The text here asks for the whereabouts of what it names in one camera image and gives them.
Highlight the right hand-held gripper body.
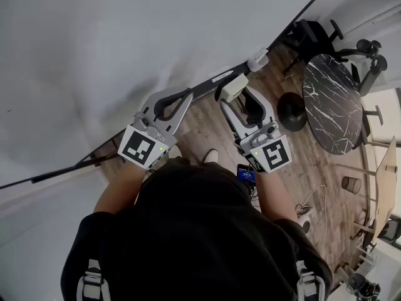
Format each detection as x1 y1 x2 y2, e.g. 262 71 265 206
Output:
233 120 293 175

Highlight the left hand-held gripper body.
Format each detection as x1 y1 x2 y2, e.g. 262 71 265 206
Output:
117 111 178 171

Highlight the beige rectangular block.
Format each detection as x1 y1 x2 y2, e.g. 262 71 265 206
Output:
214 74 249 104

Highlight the black framed whiteboard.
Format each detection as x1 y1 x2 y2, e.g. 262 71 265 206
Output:
0 0 336 190

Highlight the person's right forearm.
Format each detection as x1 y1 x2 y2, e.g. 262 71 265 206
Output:
255 170 297 223

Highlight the person's left forearm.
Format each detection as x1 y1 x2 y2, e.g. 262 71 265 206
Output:
93 161 150 214

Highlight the black round table base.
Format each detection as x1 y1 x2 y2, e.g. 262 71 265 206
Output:
278 92 308 132

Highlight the black device with blue screen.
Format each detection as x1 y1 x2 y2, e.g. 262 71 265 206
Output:
236 164 258 188

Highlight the white plastic holder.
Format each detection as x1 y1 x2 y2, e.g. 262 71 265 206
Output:
247 49 269 73

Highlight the round black marble table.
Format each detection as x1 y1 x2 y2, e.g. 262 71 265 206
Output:
301 53 365 156

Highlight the white round gadget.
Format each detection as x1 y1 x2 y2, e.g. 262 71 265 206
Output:
295 214 313 233

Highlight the black office chair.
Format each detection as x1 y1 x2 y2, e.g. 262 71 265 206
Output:
283 18 345 75

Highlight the brown cylindrical bin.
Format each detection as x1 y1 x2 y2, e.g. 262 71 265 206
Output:
341 176 362 194

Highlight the person's black shirt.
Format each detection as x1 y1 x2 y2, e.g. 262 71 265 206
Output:
61 156 333 301

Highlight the light wooden chair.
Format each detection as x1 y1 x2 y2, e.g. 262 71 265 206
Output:
336 135 398 254

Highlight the white desk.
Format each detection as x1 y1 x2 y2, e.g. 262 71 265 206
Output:
362 88 401 144

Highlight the black headset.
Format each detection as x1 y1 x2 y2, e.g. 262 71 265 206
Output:
346 272 382 301

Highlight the white floor cable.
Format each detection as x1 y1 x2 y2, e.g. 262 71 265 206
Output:
294 184 329 241

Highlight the grey harness strap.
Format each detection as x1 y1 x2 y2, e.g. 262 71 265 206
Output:
295 260 327 301
76 258 108 301

